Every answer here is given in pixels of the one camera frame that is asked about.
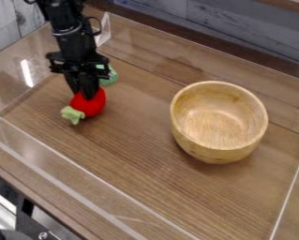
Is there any clear acrylic corner bracket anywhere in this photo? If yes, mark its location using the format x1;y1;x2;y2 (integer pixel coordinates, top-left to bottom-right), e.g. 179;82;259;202
94;12;110;47

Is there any green rectangular block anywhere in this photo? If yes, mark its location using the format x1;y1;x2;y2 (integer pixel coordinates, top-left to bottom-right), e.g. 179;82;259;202
98;67;118;86

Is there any black table leg frame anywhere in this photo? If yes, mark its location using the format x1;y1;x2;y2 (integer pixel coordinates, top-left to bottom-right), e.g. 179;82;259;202
14;198;60;240

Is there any red plush strawberry toy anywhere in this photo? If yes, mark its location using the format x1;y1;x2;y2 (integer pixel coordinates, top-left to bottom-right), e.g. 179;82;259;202
60;88;106;125

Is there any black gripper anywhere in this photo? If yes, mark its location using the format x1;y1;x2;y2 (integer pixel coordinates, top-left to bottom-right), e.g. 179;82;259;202
46;27;109;100

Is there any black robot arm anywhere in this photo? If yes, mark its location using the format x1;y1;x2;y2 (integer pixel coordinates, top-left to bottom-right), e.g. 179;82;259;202
24;0;109;100

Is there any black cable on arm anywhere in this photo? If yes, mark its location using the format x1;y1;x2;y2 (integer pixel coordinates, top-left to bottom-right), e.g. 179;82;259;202
81;16;104;38

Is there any light wooden bowl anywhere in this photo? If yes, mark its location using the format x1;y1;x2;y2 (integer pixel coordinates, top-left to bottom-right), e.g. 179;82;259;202
169;81;269;164

